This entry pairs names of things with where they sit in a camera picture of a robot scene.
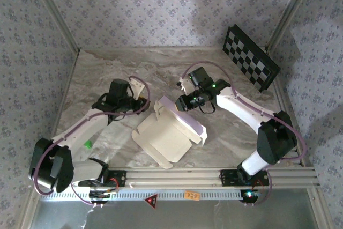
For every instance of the white and lilac paper box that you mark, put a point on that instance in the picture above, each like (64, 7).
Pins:
(163, 137)

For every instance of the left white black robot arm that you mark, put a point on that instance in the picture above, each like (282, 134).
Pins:
(80, 129)

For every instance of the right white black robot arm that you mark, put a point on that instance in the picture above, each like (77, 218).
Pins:
(241, 108)

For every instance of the black white checkerboard panel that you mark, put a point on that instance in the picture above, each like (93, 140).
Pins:
(249, 57)

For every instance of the orange paper label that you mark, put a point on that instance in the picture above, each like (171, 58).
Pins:
(193, 195)

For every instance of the red triangle warning sticker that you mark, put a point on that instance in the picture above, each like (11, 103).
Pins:
(150, 200)

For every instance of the grey metal sheet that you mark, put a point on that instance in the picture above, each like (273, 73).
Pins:
(187, 215)

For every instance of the left aluminium side rail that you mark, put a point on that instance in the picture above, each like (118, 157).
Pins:
(66, 92)

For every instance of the aluminium side rail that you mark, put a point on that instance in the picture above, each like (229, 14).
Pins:
(66, 92)
(281, 97)

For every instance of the aluminium profile rail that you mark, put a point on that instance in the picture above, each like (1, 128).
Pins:
(187, 176)

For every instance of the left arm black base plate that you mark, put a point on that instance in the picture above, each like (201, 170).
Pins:
(120, 178)

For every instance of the right aluminium side rail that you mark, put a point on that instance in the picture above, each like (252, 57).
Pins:
(281, 97)

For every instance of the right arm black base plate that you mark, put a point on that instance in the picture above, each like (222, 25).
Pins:
(227, 178)

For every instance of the left aluminium frame post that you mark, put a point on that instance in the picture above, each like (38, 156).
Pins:
(55, 11)

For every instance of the aluminium frame post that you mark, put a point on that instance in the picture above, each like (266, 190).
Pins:
(290, 11)
(55, 11)

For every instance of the right aluminium frame post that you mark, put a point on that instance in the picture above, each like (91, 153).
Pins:
(290, 11)

